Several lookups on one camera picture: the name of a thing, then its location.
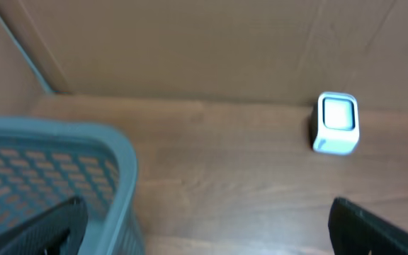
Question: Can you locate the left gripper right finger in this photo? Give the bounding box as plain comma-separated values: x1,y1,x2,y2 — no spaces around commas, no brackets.
328,197,408,255

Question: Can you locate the grey plastic shopping basket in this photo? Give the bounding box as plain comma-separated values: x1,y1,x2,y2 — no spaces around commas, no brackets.
0,118,145,254

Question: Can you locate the white barcode scanner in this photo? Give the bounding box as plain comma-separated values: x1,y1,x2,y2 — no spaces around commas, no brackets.
309,91,360,155

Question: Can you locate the cardboard back panel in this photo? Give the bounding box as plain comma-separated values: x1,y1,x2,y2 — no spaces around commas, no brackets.
0,0,408,111

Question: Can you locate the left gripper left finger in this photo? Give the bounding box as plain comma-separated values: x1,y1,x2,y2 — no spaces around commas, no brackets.
0,196,89,255

